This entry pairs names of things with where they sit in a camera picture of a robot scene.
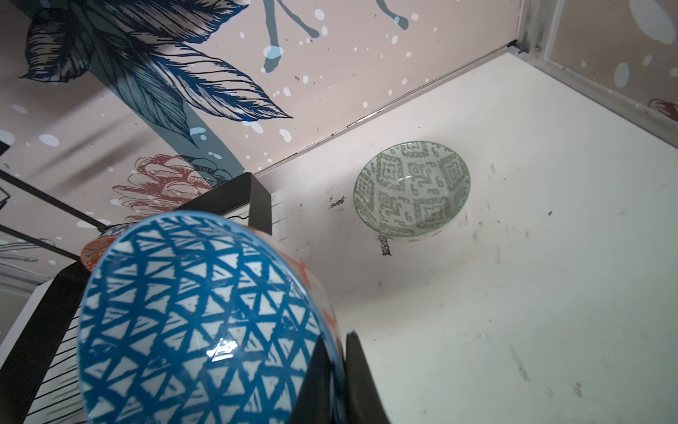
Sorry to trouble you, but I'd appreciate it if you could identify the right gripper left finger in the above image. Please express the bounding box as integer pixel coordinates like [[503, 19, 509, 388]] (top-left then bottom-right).
[[288, 337, 333, 424]]

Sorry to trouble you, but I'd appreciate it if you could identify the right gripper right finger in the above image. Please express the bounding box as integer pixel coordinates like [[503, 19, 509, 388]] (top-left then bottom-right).
[[344, 331, 390, 424]]

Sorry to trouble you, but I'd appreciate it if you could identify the blue triangle patterned bowl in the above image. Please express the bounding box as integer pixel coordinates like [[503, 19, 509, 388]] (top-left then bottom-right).
[[77, 211, 345, 423]]

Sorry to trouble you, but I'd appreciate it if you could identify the orange patterned ceramic bowl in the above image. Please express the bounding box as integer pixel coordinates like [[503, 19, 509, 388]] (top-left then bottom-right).
[[81, 236, 117, 271]]

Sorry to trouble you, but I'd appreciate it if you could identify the black wire dish rack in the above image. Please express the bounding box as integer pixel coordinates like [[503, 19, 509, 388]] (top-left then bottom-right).
[[0, 169, 274, 424]]

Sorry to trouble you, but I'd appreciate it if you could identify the green patterned ceramic bowl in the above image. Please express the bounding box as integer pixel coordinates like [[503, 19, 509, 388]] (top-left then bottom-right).
[[353, 141, 471, 241]]

